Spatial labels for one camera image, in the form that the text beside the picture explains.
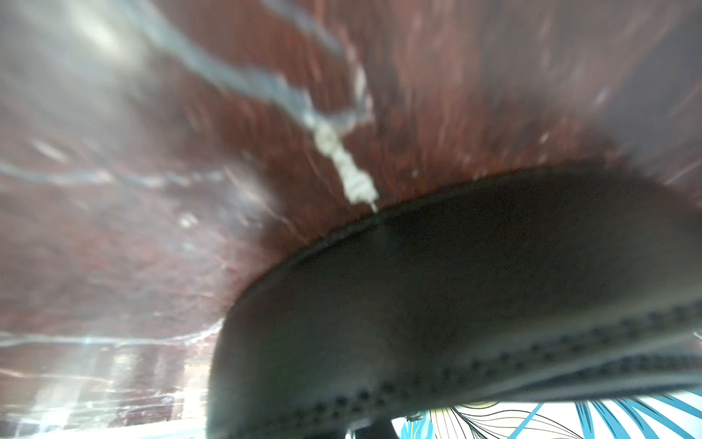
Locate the black belt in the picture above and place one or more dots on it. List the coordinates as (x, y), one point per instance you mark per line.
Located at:
(544, 285)

